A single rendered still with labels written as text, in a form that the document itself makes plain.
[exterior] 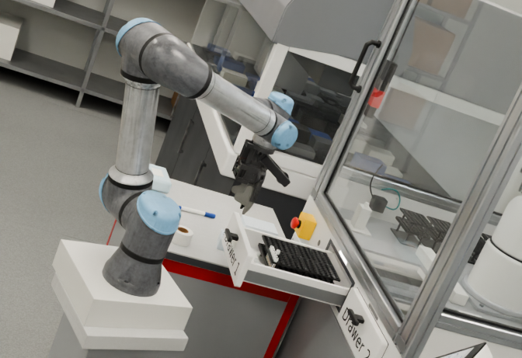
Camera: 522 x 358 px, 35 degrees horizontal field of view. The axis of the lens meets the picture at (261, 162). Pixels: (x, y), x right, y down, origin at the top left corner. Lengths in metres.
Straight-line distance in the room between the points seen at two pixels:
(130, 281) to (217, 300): 0.65
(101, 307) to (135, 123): 0.45
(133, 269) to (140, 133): 0.34
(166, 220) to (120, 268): 0.17
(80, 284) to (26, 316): 1.40
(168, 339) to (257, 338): 0.70
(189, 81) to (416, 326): 0.81
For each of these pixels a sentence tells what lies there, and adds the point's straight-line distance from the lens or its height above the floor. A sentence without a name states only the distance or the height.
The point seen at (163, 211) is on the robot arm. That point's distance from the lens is 2.04.
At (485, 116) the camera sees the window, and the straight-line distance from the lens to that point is 2.11.
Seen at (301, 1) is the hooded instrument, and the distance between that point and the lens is 3.10.
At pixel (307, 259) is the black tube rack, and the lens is 2.54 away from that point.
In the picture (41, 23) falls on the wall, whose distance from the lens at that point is 6.50.
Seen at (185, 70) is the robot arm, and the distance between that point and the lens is 1.90.
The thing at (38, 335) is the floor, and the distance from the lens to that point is 3.40.
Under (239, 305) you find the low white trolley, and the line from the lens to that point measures 2.71.
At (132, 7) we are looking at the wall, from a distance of 6.45.
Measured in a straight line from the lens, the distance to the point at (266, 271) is 2.39.
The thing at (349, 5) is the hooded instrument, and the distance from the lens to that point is 3.15.
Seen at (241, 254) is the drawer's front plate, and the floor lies 0.90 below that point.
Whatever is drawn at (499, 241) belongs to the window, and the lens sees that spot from 2.06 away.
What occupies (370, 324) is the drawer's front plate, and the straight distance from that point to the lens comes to 2.27.
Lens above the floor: 1.83
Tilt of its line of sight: 17 degrees down
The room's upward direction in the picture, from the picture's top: 22 degrees clockwise
